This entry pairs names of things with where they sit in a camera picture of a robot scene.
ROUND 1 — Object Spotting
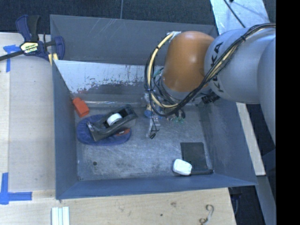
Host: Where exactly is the grey metal bin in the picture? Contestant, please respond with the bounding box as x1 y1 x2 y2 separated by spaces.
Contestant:
49 14 259 200

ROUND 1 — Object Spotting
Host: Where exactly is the black tape dispenser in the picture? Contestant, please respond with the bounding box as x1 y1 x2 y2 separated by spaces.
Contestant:
86 104 139 143

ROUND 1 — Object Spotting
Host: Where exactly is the dark green flat block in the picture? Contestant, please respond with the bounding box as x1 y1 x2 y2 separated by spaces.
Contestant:
180 142 215 176

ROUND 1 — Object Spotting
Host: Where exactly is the white plug adapter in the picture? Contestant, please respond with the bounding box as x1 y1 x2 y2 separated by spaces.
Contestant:
172 158 193 176

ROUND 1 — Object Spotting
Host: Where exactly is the blue cloth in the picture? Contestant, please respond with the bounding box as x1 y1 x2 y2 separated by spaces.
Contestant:
76 114 132 146

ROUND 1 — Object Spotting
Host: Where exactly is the red-brown flat block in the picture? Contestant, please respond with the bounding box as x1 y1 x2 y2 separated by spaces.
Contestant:
72 97 90 118

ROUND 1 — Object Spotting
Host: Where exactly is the pale wood board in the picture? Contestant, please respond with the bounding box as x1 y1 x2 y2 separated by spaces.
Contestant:
8 33 57 193

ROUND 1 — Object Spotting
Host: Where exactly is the metal wire hook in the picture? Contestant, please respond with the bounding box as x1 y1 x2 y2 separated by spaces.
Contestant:
198 204 215 225

